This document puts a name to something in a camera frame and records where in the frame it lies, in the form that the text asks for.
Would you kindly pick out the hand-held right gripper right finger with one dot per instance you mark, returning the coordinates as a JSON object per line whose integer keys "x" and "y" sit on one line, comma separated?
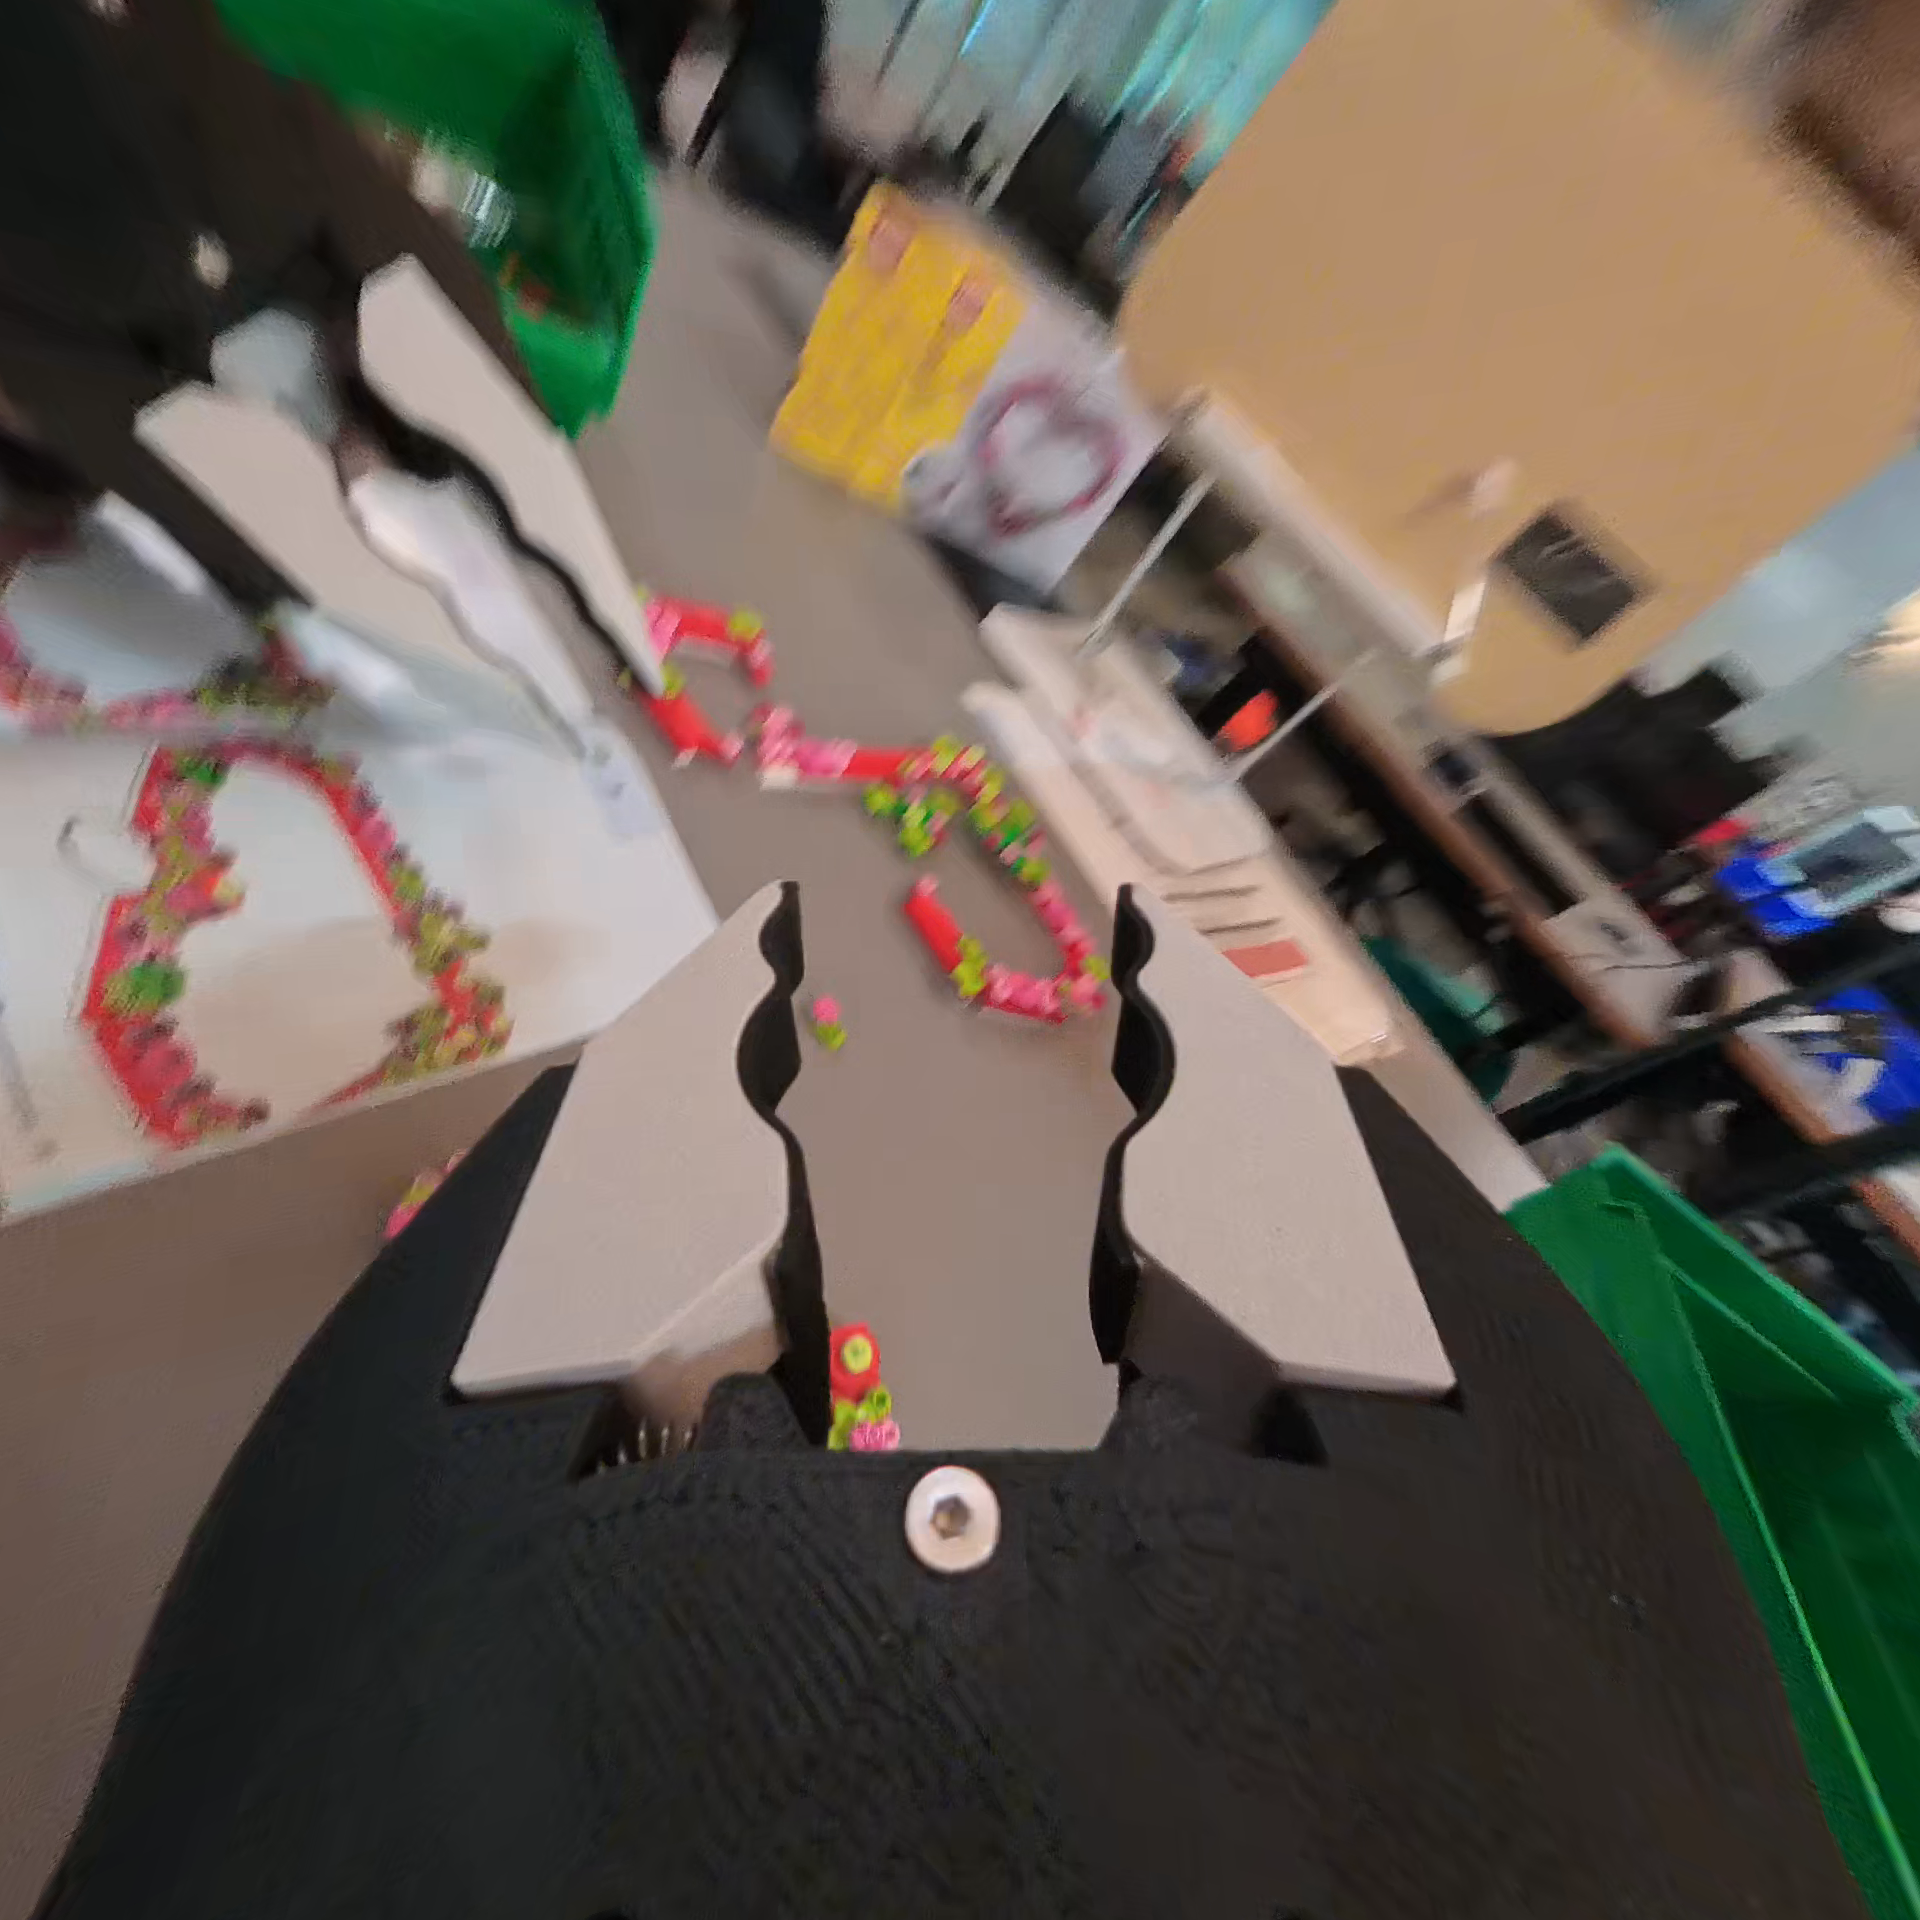
{"x": 1275, "y": 1200}

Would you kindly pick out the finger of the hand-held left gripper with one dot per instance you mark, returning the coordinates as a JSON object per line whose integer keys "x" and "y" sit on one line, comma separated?
{"x": 256, "y": 479}
{"x": 480, "y": 436}

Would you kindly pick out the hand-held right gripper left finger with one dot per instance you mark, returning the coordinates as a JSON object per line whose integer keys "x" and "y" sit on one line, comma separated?
{"x": 643, "y": 1185}

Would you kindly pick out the pink lego plate with flower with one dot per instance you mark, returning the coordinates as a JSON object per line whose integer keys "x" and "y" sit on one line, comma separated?
{"x": 413, "y": 1199}

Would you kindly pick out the pink lime lego flower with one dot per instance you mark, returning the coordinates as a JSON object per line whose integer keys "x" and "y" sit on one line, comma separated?
{"x": 825, "y": 1022}

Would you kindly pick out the red lego brick lime stud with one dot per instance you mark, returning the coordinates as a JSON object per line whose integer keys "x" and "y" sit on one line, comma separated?
{"x": 855, "y": 1373}

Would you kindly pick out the lego instruction booklet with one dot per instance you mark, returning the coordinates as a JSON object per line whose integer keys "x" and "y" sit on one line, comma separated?
{"x": 299, "y": 961}

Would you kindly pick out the yellow lego set box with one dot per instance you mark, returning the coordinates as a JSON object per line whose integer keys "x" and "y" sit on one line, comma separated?
{"x": 900, "y": 345}

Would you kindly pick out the red pink lego heart build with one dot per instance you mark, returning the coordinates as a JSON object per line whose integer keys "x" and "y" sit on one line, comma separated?
{"x": 990, "y": 856}

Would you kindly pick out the laminated paper sheet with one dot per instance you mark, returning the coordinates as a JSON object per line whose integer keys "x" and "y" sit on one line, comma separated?
{"x": 1275, "y": 961}

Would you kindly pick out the green plastic bin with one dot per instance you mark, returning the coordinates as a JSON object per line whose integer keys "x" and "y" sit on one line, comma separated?
{"x": 508, "y": 152}
{"x": 1772, "y": 1501}

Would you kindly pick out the black metal beam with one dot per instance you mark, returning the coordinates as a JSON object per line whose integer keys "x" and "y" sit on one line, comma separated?
{"x": 1711, "y": 1050}

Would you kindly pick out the orange red tag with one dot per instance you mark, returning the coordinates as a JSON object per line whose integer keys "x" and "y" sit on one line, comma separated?
{"x": 1249, "y": 720}

